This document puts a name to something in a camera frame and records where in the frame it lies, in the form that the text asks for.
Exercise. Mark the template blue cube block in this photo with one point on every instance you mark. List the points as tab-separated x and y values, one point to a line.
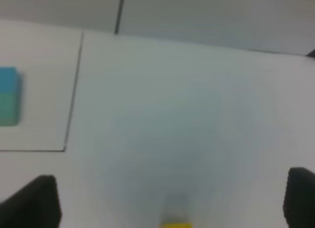
9	79

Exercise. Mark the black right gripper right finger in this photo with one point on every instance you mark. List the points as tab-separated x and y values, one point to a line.
299	198

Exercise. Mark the yellow cube block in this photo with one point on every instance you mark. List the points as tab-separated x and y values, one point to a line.
177	225

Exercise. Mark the template green cube block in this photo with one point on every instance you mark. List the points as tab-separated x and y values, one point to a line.
9	109

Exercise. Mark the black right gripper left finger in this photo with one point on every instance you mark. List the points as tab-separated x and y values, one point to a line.
36	205

